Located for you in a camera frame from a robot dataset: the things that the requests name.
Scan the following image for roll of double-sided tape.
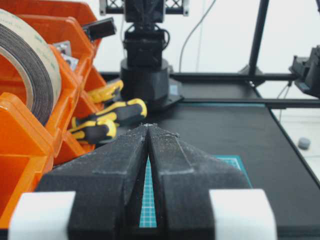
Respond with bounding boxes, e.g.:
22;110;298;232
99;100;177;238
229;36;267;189
0;9;62;125

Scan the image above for black metal frame stand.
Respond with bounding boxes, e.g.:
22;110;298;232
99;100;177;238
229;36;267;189
172;0;320;110

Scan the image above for small grey cap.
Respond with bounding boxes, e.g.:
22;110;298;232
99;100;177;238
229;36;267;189
297;137;311;151

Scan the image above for yellow black plier handle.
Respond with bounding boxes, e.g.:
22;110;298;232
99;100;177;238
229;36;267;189
87;79;124;104

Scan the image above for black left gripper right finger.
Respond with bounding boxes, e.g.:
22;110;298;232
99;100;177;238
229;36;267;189
147;124;251;240

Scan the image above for yellow black screwdriver handle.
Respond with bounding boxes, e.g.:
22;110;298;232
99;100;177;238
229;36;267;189
71;98;148;128

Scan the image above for black device at right edge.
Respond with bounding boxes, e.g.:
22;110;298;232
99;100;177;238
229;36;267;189
289;45;320;99

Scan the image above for green cutting mat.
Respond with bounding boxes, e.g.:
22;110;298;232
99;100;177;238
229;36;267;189
139;155;252;228

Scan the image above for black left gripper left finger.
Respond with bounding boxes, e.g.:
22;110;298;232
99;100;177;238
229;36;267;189
36;125;148;240

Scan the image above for metal bracket pieces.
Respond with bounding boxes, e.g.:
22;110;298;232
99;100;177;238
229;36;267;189
53;40;79;71

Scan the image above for grey cable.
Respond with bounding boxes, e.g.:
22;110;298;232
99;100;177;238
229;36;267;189
178;0;217;73

